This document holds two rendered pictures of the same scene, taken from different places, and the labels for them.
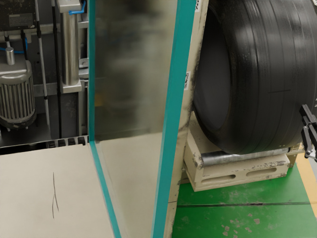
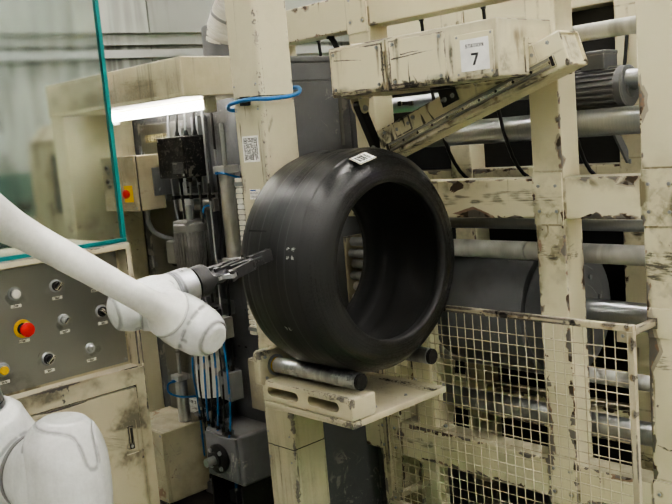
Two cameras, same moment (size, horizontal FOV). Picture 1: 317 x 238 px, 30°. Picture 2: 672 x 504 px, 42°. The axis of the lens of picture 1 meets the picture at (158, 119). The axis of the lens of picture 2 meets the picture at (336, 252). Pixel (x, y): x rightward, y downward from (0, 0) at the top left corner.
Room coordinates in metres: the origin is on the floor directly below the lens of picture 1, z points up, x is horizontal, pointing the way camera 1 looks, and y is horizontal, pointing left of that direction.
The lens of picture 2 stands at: (0.66, -2.45, 1.53)
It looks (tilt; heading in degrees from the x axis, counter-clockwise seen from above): 8 degrees down; 67
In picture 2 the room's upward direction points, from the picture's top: 5 degrees counter-clockwise
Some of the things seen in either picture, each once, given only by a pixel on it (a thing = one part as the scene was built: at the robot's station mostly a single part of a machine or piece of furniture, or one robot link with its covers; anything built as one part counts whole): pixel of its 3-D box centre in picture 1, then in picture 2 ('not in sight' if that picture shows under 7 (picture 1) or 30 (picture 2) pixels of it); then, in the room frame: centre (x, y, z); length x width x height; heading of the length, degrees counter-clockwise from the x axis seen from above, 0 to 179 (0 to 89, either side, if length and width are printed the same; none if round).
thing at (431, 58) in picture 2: not in sight; (434, 61); (1.93, -0.28, 1.71); 0.61 x 0.25 x 0.15; 110
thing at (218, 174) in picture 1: (238, 165); (317, 395); (1.48, -0.31, 0.84); 0.36 x 0.09 x 0.06; 110
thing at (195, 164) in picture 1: (182, 133); (310, 352); (1.55, -0.09, 0.90); 0.40 x 0.03 x 0.10; 20
